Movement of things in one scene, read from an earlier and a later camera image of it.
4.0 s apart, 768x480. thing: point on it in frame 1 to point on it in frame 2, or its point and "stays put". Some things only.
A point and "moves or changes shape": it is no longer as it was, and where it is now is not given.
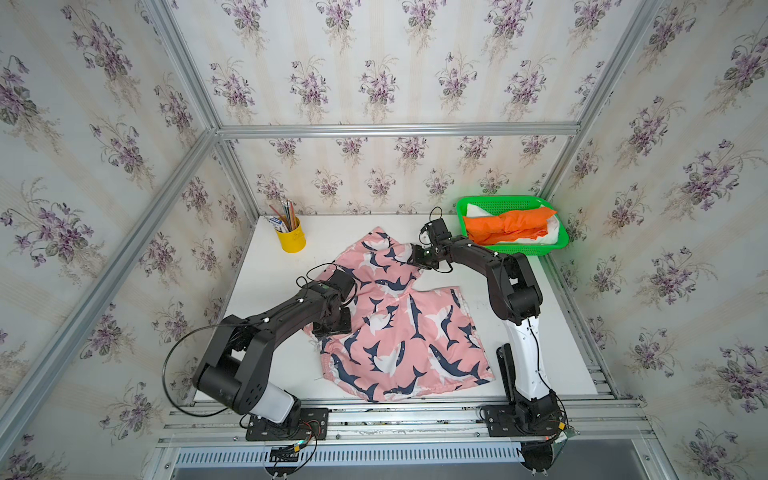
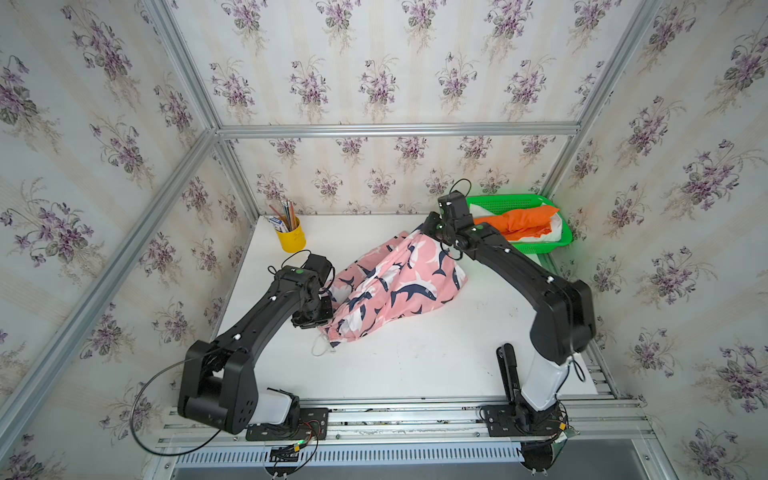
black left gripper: (346, 324) to (299, 320)
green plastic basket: (500, 204) stays put
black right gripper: (415, 260) to (426, 221)
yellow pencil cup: (293, 241) stays put
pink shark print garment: (402, 345) moves or changes shape
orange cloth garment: (512, 225) stays put
